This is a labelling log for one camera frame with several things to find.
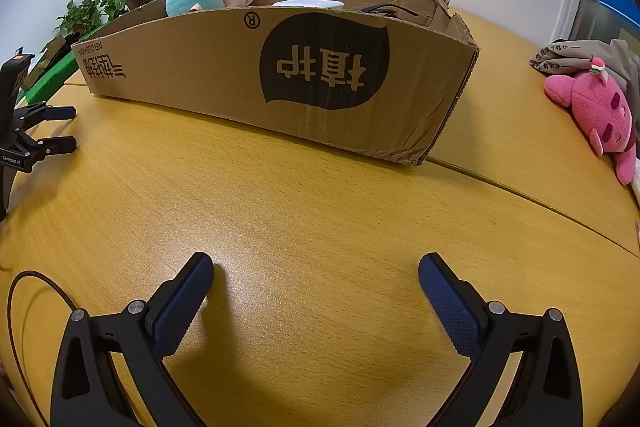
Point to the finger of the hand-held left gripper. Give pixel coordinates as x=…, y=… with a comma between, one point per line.
x=57, y=145
x=55, y=112

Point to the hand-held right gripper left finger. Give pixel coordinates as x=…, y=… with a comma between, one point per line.
x=177, y=307

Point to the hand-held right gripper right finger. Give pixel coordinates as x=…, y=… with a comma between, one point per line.
x=455, y=307

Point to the brown cardboard box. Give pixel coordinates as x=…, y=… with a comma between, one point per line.
x=200, y=57

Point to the white phone case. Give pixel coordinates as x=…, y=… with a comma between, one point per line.
x=310, y=3

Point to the small green potted plant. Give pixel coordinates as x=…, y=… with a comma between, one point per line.
x=80, y=14

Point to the grey cloth with writing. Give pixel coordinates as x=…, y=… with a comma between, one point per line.
x=565, y=57

